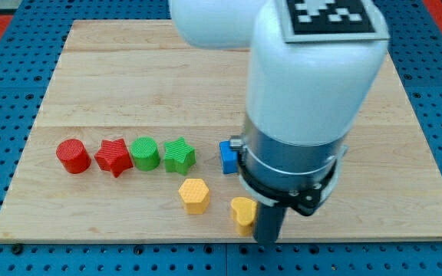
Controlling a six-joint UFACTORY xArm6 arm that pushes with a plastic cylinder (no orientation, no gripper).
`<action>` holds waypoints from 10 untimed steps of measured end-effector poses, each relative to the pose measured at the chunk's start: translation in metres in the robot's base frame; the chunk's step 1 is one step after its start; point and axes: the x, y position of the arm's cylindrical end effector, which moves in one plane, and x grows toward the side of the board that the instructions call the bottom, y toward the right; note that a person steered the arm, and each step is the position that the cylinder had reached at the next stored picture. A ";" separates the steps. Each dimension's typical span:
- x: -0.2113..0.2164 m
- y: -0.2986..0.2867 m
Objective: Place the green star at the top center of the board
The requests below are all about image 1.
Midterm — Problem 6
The yellow hexagon block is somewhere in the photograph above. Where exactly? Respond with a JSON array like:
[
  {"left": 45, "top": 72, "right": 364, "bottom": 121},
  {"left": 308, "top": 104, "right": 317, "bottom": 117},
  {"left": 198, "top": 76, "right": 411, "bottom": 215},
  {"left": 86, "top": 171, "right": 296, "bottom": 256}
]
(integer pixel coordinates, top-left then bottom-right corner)
[{"left": 178, "top": 179, "right": 210, "bottom": 215}]

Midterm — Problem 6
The green cylinder block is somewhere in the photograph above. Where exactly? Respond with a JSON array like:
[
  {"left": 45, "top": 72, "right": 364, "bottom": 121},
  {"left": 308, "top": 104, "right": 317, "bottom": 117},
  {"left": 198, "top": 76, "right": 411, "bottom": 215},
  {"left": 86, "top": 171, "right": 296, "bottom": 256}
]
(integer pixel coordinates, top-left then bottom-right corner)
[{"left": 130, "top": 136, "right": 160, "bottom": 171}]

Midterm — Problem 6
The yellow heart block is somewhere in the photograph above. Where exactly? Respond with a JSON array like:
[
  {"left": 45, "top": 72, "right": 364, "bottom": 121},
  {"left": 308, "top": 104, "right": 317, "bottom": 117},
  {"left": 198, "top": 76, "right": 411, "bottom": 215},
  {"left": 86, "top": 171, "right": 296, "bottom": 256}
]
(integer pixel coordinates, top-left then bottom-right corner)
[{"left": 230, "top": 197, "right": 257, "bottom": 236}]

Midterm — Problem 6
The red star block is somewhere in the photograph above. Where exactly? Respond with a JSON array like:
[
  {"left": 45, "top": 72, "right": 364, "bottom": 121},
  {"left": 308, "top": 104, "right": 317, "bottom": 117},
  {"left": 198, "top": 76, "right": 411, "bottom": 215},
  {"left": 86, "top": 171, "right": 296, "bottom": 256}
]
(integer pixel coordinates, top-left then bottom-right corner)
[{"left": 94, "top": 138, "right": 133, "bottom": 178}]

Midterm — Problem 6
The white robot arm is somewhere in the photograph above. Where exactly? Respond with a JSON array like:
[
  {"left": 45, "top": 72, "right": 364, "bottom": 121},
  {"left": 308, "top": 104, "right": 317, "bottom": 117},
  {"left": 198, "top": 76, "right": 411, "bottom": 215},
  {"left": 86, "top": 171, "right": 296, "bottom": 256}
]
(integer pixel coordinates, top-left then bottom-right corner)
[{"left": 169, "top": 0, "right": 389, "bottom": 215}]

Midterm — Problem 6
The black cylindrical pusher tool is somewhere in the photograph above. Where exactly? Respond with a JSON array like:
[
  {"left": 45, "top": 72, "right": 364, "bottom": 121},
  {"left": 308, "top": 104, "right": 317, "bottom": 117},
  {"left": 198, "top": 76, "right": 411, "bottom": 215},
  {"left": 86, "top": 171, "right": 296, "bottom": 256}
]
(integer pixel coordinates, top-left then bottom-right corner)
[{"left": 252, "top": 202, "right": 287, "bottom": 244}]

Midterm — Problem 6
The black and white fiducial tag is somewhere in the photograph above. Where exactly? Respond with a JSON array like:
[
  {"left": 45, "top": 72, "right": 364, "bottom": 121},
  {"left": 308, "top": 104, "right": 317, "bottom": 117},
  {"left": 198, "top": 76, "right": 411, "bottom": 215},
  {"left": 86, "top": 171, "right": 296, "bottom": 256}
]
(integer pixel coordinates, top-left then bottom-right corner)
[{"left": 275, "top": 0, "right": 390, "bottom": 43}]

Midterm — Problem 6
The red cylinder block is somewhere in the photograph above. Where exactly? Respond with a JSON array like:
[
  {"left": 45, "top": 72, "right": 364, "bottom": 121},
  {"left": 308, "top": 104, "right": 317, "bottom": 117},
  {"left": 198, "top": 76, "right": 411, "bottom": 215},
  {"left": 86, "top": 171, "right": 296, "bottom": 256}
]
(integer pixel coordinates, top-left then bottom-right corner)
[{"left": 56, "top": 139, "right": 91, "bottom": 174}]

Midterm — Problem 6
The blue perforated table panel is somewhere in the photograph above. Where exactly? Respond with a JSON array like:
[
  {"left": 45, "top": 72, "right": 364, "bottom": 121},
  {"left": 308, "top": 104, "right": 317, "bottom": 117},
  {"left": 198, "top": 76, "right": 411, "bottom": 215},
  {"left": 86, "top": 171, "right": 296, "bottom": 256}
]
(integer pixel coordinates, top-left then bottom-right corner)
[{"left": 0, "top": 0, "right": 442, "bottom": 275}]

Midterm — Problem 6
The wooden board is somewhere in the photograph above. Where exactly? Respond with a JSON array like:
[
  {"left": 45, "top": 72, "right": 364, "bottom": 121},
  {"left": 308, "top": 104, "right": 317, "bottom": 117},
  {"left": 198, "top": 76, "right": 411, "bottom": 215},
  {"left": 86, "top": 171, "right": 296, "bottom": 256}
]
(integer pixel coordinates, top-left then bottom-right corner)
[{"left": 0, "top": 20, "right": 442, "bottom": 244}]

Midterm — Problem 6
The blue cube block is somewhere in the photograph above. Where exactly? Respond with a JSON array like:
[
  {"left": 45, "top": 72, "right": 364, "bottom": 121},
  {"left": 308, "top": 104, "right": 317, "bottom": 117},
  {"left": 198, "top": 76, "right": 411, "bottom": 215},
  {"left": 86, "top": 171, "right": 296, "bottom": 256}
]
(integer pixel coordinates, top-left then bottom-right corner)
[{"left": 219, "top": 140, "right": 238, "bottom": 174}]

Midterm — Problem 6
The green star block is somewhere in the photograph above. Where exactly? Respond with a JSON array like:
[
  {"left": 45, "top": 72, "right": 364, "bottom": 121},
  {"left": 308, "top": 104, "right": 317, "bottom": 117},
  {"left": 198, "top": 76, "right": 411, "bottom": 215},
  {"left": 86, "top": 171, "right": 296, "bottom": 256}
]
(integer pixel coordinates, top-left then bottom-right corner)
[{"left": 163, "top": 136, "right": 196, "bottom": 176}]

